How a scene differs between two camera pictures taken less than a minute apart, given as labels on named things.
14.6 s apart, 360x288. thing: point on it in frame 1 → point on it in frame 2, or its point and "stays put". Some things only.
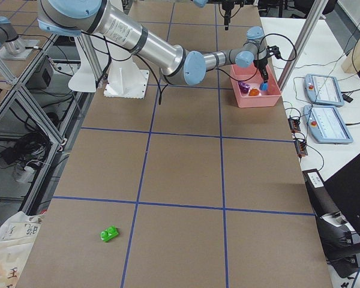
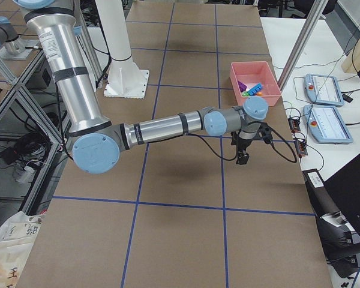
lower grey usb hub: [301, 148] stays put
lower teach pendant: [327, 125] stays put
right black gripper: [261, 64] → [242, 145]
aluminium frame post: [315, 11] stays put
